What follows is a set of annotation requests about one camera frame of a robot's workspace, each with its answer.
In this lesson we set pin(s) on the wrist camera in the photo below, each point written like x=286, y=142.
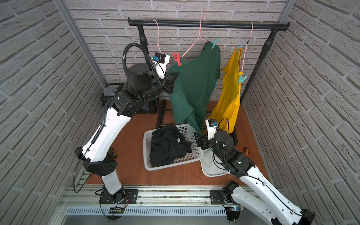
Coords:
x=161, y=62
x=212, y=127

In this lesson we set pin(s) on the black t-shirt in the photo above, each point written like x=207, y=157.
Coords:
x=167, y=145

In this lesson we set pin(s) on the pink hanger of yellow shirt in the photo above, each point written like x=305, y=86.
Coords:
x=246, y=47

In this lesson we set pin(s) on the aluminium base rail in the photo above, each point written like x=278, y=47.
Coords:
x=173, y=201

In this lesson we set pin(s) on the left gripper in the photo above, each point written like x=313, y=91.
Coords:
x=170, y=84

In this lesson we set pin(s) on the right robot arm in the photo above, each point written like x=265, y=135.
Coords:
x=270, y=206

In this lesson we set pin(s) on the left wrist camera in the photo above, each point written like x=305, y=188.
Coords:
x=161, y=62

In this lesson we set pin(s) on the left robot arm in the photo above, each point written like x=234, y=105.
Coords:
x=144, y=83

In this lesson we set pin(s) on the yellow black screwdriver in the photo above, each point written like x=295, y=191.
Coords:
x=112, y=153

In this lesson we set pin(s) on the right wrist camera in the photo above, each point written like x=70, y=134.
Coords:
x=212, y=127

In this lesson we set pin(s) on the yellow t-shirt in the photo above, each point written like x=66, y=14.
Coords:
x=227, y=108

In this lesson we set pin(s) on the orange black screwdriver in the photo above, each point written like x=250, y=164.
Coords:
x=246, y=151

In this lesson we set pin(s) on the red clothespin green shirt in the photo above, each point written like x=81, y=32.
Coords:
x=177, y=58

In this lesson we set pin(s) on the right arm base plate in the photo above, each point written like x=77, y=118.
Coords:
x=220, y=197

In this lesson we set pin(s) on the pink hanger of black shirt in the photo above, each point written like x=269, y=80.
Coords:
x=158, y=35

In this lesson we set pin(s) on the white plastic tray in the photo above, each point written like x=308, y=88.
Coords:
x=209, y=168

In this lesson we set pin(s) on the black toolbox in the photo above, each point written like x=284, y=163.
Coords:
x=112, y=89

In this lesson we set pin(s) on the green t-shirt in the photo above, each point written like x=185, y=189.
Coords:
x=194, y=86

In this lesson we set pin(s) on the teal clothespin yellow shirt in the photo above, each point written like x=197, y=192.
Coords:
x=242, y=79
x=240, y=46

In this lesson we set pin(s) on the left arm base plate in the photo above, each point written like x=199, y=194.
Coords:
x=123, y=196

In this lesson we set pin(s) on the teal clothespin green shirt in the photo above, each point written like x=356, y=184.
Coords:
x=214, y=42

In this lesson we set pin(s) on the black clothes rack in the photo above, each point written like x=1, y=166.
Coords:
x=274, y=28

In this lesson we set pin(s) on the teal clothespin upper yellow shirt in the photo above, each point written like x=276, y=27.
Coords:
x=240, y=46

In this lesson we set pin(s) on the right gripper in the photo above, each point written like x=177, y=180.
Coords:
x=201, y=139

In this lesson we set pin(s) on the teal clothespin lower yellow shirt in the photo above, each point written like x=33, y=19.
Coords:
x=242, y=79

